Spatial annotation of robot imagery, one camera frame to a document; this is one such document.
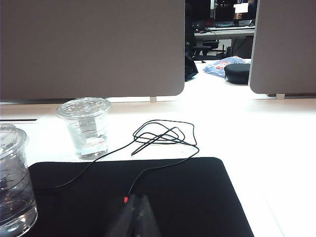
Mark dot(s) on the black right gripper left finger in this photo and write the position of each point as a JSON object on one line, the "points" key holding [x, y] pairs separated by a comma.
{"points": [[124, 219]]}

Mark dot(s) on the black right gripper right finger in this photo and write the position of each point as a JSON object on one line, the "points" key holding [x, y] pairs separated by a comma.
{"points": [[145, 219]]}

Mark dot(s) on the clear plastic cup siren logo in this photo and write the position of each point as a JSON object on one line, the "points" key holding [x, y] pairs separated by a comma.
{"points": [[14, 187]]}

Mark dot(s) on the short clear plastic cup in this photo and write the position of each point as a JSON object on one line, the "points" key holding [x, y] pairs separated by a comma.
{"points": [[86, 128]]}

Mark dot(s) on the black mouse pad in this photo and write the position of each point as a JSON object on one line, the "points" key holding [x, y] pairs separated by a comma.
{"points": [[172, 197]]}

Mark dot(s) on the blue plastic bag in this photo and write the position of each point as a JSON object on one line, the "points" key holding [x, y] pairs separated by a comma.
{"points": [[216, 67]]}

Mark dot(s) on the black round pouch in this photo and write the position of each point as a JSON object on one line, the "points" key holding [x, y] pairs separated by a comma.
{"points": [[237, 74]]}

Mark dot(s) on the wide brown desk divider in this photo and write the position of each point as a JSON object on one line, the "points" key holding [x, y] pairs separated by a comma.
{"points": [[91, 49]]}

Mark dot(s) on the black office chair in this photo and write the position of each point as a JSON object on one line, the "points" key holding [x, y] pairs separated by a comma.
{"points": [[206, 47]]}

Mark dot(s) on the white background desk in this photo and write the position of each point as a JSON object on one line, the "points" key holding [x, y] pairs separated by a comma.
{"points": [[222, 33]]}

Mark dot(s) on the narrow brown desk divider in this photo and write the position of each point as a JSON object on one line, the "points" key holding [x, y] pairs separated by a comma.
{"points": [[284, 49]]}

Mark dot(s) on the white divider bracket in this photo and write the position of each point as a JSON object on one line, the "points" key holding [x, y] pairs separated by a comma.
{"points": [[280, 96], [153, 99]]}

